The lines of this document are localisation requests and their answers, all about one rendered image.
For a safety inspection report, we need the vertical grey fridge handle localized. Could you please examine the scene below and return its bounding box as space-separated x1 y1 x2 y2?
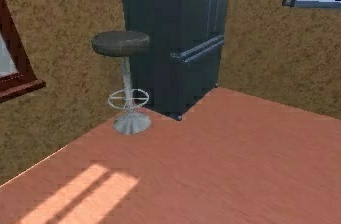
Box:
205 0 220 34

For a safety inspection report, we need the bar stool with dark seat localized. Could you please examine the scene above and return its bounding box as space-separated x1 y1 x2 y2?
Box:
91 30 153 136

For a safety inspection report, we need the dark blue-grey fridge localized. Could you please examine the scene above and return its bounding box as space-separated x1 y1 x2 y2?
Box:
121 0 229 122

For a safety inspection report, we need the horizontal grey fridge handle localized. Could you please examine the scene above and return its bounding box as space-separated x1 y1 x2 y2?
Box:
170 34 226 65

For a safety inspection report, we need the window with grey frame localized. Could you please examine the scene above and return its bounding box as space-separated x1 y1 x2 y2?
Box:
281 0 341 10

